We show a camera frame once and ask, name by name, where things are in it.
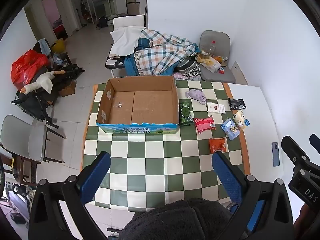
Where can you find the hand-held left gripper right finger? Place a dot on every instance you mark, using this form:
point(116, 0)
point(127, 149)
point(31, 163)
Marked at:
point(226, 177)

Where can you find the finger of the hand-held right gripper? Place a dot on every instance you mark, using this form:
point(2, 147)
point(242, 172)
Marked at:
point(316, 142)
point(293, 152)

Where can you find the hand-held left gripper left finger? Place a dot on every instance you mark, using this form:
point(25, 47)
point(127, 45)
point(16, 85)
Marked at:
point(96, 177)

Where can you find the orange snack packet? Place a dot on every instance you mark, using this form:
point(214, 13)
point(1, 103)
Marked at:
point(217, 145)

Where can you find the blue tissue pack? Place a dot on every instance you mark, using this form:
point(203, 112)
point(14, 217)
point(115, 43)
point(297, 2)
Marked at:
point(230, 129)

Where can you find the red snack packet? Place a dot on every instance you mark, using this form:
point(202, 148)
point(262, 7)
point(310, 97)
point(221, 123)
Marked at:
point(203, 125)

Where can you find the yellow tissue pack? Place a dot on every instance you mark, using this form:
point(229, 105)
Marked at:
point(240, 120)

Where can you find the green wet wipes packet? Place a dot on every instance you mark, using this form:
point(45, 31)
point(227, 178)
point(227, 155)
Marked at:
point(186, 113)

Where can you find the purple fuzzy sock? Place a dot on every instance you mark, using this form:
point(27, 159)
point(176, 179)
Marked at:
point(197, 95)

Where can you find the person's right forearm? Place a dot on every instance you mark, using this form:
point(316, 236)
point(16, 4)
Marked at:
point(308, 222)

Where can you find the grey-blue phone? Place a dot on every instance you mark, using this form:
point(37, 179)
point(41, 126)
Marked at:
point(275, 155)

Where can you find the green checkered tablecloth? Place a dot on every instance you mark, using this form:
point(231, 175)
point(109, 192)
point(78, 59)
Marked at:
point(155, 160)

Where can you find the dark fleece garment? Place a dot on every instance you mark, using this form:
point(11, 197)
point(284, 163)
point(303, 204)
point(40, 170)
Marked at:
point(175, 220)

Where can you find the white flat card box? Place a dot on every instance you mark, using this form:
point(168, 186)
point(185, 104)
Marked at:
point(216, 108)

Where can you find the black foil packet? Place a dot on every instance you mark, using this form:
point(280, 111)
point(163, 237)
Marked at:
point(237, 103)

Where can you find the grey seat wooden chair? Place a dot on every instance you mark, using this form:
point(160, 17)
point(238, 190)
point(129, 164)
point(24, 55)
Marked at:
point(17, 135)

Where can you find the small brown cardboard box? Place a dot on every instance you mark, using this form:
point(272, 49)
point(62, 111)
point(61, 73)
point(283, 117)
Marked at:
point(67, 88)

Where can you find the white leaning board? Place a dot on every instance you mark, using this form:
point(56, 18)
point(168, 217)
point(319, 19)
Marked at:
point(239, 73)

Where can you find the black folded stroller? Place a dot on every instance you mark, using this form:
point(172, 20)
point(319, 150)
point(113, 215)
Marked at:
point(32, 102)

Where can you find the grey cushioned chair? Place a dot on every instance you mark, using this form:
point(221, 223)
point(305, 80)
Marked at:
point(217, 76)

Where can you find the small red box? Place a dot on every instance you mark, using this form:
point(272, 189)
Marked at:
point(221, 70)

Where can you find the white goose plush toy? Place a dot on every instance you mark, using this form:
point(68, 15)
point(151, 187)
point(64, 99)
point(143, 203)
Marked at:
point(42, 81)

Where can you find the black white patterned bag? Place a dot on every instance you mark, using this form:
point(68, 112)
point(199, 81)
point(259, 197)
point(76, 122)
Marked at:
point(190, 68)

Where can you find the yellow snack bags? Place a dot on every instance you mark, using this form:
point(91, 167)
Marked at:
point(208, 63)

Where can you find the tape roll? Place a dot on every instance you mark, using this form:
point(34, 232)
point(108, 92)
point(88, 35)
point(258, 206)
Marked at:
point(204, 55)

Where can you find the red plastic bag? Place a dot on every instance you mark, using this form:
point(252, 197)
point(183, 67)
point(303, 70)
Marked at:
point(27, 67)

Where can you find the clear plastic bottle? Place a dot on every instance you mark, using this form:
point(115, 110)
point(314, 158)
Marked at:
point(213, 47)

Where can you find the yellow bucket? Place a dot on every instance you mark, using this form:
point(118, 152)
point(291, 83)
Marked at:
point(58, 46)

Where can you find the plaid blanket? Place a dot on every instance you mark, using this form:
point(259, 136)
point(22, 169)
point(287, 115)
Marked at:
point(160, 52)

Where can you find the light blue cloth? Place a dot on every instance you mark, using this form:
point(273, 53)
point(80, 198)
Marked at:
point(45, 46)

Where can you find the black floor bag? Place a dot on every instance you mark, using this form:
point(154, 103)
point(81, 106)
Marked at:
point(102, 23)

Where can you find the white chair back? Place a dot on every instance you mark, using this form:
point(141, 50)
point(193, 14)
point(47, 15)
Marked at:
point(128, 21)

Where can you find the black folding bed frame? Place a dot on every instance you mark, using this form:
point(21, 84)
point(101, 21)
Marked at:
point(113, 65)

